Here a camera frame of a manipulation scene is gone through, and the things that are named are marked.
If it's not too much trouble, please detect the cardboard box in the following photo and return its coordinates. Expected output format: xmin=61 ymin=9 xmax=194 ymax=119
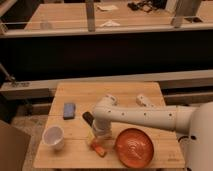
xmin=0 ymin=120 xmax=31 ymax=171

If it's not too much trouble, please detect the folded white paper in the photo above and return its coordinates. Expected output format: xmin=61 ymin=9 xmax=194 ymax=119
xmin=100 ymin=20 xmax=120 ymax=27

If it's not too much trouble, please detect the blue sponge block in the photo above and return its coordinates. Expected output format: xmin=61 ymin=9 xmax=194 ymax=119
xmin=63 ymin=103 xmax=76 ymax=120

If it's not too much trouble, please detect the grey metal post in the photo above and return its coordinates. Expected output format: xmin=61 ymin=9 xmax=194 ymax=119
xmin=171 ymin=0 xmax=202 ymax=28
xmin=85 ymin=0 xmax=95 ymax=32

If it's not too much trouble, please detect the white ceramic cup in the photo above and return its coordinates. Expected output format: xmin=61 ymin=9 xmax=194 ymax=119
xmin=42 ymin=125 xmax=64 ymax=150

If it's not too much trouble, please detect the small black object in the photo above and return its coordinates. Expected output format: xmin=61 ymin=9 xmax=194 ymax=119
xmin=82 ymin=112 xmax=94 ymax=126

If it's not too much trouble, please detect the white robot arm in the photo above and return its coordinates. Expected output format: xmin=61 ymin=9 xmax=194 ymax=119
xmin=92 ymin=95 xmax=213 ymax=171

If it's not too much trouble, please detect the black cable bundle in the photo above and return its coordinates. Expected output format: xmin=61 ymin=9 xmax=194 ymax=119
xmin=127 ymin=0 xmax=161 ymax=13

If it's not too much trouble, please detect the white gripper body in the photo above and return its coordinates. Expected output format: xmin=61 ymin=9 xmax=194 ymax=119
xmin=92 ymin=120 xmax=112 ymax=139

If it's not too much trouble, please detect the white paper sheet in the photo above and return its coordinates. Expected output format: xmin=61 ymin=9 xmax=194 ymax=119
xmin=97 ymin=5 xmax=118 ymax=11

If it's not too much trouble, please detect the grey metal post right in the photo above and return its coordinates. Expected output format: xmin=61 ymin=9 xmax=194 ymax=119
xmin=171 ymin=0 xmax=202 ymax=28

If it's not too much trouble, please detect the orange ridged plate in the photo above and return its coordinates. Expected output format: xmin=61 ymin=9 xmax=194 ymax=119
xmin=115 ymin=128 xmax=154 ymax=168

